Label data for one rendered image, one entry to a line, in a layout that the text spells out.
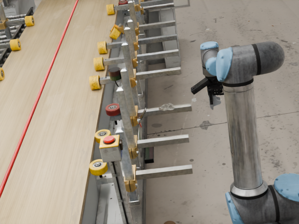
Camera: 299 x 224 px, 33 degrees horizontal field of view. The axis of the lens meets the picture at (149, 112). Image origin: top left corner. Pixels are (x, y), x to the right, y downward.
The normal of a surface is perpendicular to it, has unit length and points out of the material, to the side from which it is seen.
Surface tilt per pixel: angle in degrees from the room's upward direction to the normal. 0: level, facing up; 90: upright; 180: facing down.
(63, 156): 0
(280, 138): 0
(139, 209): 0
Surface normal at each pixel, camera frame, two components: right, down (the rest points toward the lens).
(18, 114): -0.15, -0.85
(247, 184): -0.22, 0.37
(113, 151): 0.00, 0.51
